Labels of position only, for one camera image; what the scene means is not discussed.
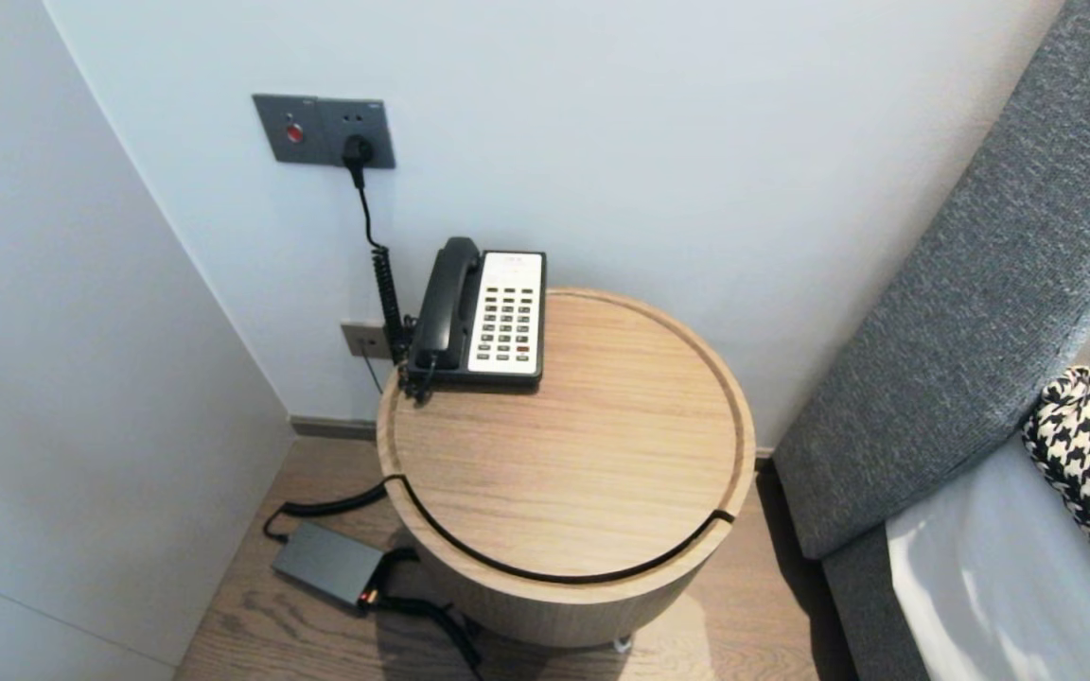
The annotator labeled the grey power adapter box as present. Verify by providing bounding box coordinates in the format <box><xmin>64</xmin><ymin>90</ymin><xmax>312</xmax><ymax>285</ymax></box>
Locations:
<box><xmin>271</xmin><ymin>521</ymin><xmax>387</xmax><ymax>608</ymax></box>

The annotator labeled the thick black floor cable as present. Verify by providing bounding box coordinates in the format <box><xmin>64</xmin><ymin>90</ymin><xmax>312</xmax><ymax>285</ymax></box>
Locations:
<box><xmin>263</xmin><ymin>478</ymin><xmax>404</xmax><ymax>543</ymax></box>

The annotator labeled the black white desk telephone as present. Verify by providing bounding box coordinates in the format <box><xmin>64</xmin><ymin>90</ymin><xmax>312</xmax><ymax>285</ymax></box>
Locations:
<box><xmin>410</xmin><ymin>248</ymin><xmax>547</xmax><ymax>387</ymax></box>

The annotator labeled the grey fabric headboard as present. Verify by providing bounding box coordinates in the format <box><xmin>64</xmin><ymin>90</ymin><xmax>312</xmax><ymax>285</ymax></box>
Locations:
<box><xmin>772</xmin><ymin>0</ymin><xmax>1090</xmax><ymax>561</ymax></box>

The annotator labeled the round wooden side table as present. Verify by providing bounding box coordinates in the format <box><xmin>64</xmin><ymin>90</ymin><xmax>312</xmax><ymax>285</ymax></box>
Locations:
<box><xmin>410</xmin><ymin>509</ymin><xmax>737</xmax><ymax>651</ymax></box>
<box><xmin>376</xmin><ymin>288</ymin><xmax>757</xmax><ymax>652</ymax></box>

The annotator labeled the black telephone handset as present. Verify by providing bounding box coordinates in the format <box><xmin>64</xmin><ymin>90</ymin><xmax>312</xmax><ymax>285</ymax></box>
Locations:
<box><xmin>410</xmin><ymin>236</ymin><xmax>482</xmax><ymax>372</ymax></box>

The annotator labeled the grey fabric bed frame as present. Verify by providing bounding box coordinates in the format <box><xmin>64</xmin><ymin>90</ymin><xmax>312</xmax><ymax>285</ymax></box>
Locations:
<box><xmin>821</xmin><ymin>525</ymin><xmax>934</xmax><ymax>681</ymax></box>

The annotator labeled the grey wall socket panel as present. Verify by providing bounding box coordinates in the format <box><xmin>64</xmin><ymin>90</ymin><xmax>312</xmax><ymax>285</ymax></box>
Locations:
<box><xmin>253</xmin><ymin>94</ymin><xmax>396</xmax><ymax>170</ymax></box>

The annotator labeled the black plug with coiled cable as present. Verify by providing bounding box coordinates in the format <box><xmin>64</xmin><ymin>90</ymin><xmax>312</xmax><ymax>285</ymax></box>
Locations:
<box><xmin>342</xmin><ymin>134</ymin><xmax>411</xmax><ymax>365</ymax></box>

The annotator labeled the small grey wall outlet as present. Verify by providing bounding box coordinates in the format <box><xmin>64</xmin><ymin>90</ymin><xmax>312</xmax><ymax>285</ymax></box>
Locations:
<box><xmin>341</xmin><ymin>322</ymin><xmax>395</xmax><ymax>361</ymax></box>

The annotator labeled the curly black handset cord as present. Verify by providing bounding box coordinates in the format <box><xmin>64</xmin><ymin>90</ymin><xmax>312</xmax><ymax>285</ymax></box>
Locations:
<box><xmin>397</xmin><ymin>355</ymin><xmax>438</xmax><ymax>406</ymax></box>

